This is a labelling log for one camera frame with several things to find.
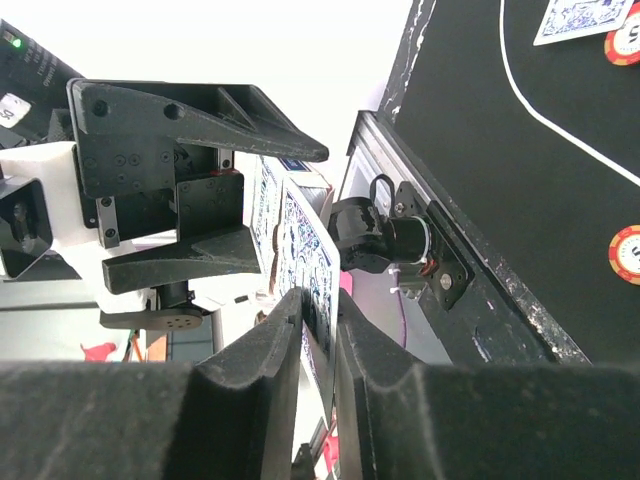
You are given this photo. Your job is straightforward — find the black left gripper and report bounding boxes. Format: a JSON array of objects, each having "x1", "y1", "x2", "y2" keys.
[{"x1": 67, "y1": 79, "x2": 329, "y2": 294}]

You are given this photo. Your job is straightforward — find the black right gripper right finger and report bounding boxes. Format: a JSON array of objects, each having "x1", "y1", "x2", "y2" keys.
[{"x1": 335, "y1": 293, "x2": 639, "y2": 479}]

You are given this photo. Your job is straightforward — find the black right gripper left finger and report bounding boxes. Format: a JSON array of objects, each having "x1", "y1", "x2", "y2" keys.
[{"x1": 1, "y1": 288, "x2": 303, "y2": 479}]

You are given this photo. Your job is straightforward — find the blue card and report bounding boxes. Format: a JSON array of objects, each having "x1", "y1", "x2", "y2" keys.
[{"x1": 275, "y1": 178, "x2": 340, "y2": 422}]

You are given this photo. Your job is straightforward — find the orange chips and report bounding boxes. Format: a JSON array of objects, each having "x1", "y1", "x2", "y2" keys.
[{"x1": 608, "y1": 225, "x2": 640, "y2": 285}]

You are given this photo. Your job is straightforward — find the blue playing card box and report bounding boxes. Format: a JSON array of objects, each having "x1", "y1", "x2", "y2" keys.
[{"x1": 249, "y1": 156, "x2": 334, "y2": 296}]

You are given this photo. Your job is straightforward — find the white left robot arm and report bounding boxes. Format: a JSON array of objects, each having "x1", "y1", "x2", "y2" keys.
[{"x1": 1, "y1": 23, "x2": 329, "y2": 330}]

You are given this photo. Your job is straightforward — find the black marbled table cover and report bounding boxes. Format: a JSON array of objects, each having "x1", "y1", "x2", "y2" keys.
[{"x1": 378, "y1": 0, "x2": 437, "y2": 124}]

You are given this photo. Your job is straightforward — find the black poker table mat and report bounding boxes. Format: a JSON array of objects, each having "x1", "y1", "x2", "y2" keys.
[{"x1": 393, "y1": 1, "x2": 639, "y2": 364}]

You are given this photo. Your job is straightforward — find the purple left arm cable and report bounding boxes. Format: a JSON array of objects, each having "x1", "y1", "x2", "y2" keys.
[{"x1": 389, "y1": 292, "x2": 409, "y2": 351}]

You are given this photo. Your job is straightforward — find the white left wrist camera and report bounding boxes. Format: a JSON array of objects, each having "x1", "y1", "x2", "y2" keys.
[{"x1": 1, "y1": 141, "x2": 98, "y2": 280}]

